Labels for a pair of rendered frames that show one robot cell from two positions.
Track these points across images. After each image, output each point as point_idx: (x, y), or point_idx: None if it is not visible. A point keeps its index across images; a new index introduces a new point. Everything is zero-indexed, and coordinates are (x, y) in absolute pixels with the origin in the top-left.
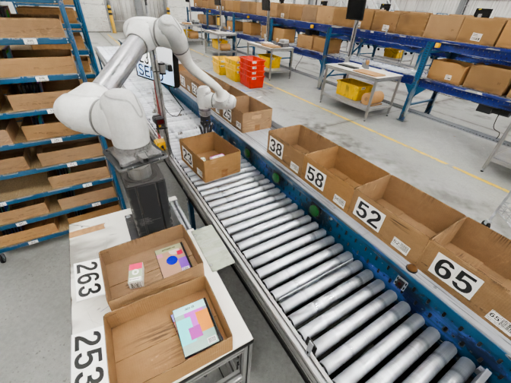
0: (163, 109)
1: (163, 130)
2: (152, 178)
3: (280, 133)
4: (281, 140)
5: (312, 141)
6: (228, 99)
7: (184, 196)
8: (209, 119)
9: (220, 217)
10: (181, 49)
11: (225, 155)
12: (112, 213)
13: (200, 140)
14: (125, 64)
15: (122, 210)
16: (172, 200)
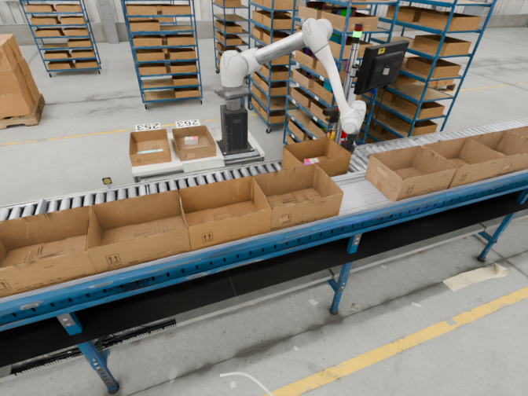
0: None
1: (334, 125)
2: (226, 110)
3: (324, 180)
4: (290, 169)
5: (313, 210)
6: (344, 120)
7: None
8: (349, 137)
9: (232, 170)
10: (310, 48)
11: (294, 156)
12: (251, 133)
13: (339, 152)
14: (276, 46)
15: (251, 136)
16: (258, 152)
